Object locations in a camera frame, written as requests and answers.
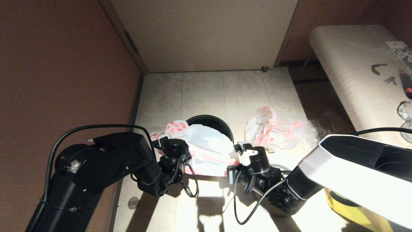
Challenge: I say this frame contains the white trash bag red trim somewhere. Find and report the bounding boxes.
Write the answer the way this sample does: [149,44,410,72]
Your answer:
[150,120,241,177]

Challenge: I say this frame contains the red-printed plastic bag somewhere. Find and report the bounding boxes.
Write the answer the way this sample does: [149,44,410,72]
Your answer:
[245,106,308,152]

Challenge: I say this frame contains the black round trash bin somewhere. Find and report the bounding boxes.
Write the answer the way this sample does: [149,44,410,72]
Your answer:
[186,115,234,142]

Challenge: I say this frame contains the clear plastic bag dark contents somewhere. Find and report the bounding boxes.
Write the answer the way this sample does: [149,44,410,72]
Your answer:
[306,110,342,145]

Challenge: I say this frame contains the yellow plastic bag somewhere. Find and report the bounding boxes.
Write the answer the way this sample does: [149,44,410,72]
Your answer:
[324,188,398,232]

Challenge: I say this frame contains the white door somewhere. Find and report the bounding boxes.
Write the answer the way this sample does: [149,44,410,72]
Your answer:
[109,0,298,74]

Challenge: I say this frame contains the light wood-grain table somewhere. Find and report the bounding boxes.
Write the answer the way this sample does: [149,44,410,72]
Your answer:
[295,24,412,144]

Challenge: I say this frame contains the white patterned paper sheet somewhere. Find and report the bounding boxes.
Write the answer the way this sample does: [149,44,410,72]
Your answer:
[386,40,412,69]

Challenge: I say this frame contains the black cylindrical right wrist camera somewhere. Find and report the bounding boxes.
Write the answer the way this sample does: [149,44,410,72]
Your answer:
[241,147,271,174]

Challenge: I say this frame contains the black cylindrical wrist camera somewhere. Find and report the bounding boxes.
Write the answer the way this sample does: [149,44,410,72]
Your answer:
[163,139,191,162]
[241,147,271,174]

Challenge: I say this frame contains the black cylindrical left wrist camera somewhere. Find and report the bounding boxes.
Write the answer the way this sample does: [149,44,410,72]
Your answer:
[163,139,191,162]

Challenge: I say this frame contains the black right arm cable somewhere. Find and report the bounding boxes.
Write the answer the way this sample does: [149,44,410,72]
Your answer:
[233,127,412,225]

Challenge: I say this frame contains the black red handle screwdriver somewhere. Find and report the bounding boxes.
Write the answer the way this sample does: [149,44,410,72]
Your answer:
[399,69,412,100]

